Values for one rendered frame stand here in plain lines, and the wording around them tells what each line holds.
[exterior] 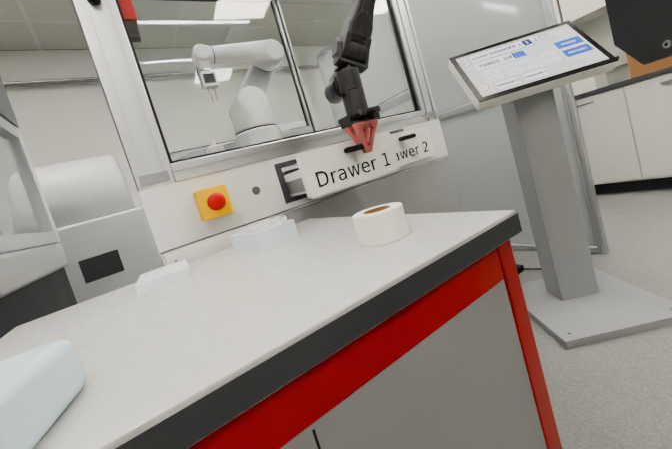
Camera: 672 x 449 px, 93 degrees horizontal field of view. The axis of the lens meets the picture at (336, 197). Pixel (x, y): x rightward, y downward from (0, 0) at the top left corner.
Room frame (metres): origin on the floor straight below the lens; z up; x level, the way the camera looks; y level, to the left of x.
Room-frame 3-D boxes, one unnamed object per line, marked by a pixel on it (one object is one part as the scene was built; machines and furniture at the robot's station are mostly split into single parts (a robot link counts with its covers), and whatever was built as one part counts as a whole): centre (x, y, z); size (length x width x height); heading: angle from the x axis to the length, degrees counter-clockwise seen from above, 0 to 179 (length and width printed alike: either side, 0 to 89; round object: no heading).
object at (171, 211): (1.37, 0.22, 0.87); 1.02 x 0.95 x 0.14; 120
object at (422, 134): (1.10, -0.27, 0.87); 0.29 x 0.02 x 0.11; 120
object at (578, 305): (1.32, -0.90, 0.51); 0.50 x 0.45 x 1.02; 175
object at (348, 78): (0.80, -0.11, 1.07); 0.07 x 0.06 x 0.07; 22
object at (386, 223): (0.43, -0.05, 0.78); 0.07 x 0.07 x 0.04
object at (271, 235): (0.64, 0.17, 0.78); 0.12 x 0.08 x 0.04; 42
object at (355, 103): (0.80, -0.11, 1.00); 0.10 x 0.07 x 0.07; 30
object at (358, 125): (0.80, -0.11, 0.93); 0.07 x 0.07 x 0.09; 30
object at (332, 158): (0.82, -0.06, 0.87); 0.29 x 0.02 x 0.11; 120
